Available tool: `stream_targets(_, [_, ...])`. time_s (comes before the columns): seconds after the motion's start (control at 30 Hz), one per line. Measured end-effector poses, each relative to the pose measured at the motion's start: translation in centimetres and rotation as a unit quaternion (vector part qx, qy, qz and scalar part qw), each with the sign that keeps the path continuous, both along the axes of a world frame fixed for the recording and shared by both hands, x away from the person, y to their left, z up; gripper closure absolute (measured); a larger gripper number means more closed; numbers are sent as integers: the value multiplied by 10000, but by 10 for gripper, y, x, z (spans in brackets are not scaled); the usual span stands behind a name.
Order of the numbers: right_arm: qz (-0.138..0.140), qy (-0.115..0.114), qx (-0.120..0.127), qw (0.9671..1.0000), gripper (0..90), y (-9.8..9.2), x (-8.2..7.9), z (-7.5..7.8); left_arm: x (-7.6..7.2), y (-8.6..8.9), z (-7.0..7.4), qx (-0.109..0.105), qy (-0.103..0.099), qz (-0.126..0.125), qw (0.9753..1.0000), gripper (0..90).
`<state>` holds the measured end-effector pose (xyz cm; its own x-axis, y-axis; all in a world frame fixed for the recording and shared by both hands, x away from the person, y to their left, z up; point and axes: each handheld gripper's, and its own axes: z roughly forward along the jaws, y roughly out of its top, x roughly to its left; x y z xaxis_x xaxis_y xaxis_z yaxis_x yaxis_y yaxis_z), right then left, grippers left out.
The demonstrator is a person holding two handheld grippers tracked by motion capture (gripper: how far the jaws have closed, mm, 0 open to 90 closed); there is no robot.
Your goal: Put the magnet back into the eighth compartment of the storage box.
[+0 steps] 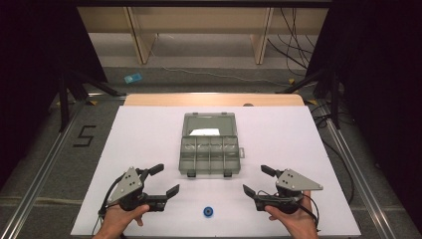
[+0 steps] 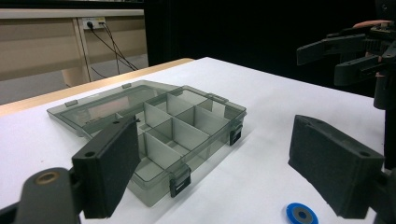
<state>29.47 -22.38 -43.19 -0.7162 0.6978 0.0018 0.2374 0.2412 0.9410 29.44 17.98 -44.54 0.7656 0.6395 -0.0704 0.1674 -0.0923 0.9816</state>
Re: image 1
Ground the blue card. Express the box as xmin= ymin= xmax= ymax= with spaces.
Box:
xmin=123 ymin=72 xmax=144 ymax=85

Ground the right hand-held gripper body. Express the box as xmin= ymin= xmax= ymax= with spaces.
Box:
xmin=253 ymin=167 xmax=324 ymax=215

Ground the white table mat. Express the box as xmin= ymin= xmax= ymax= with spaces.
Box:
xmin=70 ymin=105 xmax=362 ymax=238

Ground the person's right hand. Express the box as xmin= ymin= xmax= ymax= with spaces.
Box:
xmin=264 ymin=190 xmax=316 ymax=239

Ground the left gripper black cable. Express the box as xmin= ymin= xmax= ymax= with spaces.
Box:
xmin=91 ymin=174 xmax=127 ymax=236

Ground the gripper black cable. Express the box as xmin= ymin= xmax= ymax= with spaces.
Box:
xmin=91 ymin=174 xmax=127 ymax=236
xmin=300 ymin=193 xmax=321 ymax=233

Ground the white floor cable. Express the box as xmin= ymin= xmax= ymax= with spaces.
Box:
xmin=148 ymin=32 xmax=291 ymax=89

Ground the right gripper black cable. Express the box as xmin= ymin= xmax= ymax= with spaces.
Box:
xmin=300 ymin=193 xmax=321 ymax=233

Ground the white paper sheet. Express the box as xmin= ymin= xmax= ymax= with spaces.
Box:
xmin=188 ymin=127 xmax=221 ymax=137

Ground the clear plastic organizer box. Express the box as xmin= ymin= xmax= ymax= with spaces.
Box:
xmin=178 ymin=112 xmax=246 ymax=179

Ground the bundle of black cables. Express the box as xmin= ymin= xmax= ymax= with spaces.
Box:
xmin=266 ymin=7 xmax=320 ymax=78

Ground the black metal stand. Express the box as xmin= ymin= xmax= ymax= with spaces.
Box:
xmin=275 ymin=67 xmax=343 ymax=131
xmin=57 ymin=67 xmax=127 ymax=133

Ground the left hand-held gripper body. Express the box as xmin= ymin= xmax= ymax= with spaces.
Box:
xmin=105 ymin=166 xmax=169 ymax=213

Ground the aluminium floor rail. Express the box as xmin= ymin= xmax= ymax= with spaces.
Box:
xmin=321 ymin=115 xmax=398 ymax=239
xmin=0 ymin=93 xmax=129 ymax=239

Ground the black floor cable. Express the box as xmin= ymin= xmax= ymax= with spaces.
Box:
xmin=310 ymin=102 xmax=356 ymax=204

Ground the light wooden shelf unit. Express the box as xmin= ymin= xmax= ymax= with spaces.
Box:
xmin=77 ymin=6 xmax=330 ymax=66

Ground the black curtain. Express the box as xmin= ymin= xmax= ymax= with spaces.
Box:
xmin=304 ymin=0 xmax=422 ymax=235
xmin=0 ymin=0 xmax=109 ymax=189

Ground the person's left hand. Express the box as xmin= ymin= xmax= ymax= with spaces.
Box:
xmin=98 ymin=203 xmax=151 ymax=239

